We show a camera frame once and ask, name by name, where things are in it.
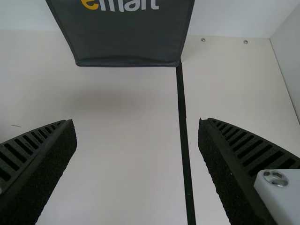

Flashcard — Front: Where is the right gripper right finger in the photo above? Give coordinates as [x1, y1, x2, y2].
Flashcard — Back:
[197, 117, 300, 225]

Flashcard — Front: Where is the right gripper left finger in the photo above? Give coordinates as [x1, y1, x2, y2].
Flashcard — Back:
[0, 119, 78, 225]

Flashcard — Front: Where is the dark grey bag with straps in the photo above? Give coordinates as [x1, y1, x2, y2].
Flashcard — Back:
[45, 0, 195, 68]

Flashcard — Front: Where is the black strip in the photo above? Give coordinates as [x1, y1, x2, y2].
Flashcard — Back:
[175, 60, 196, 225]

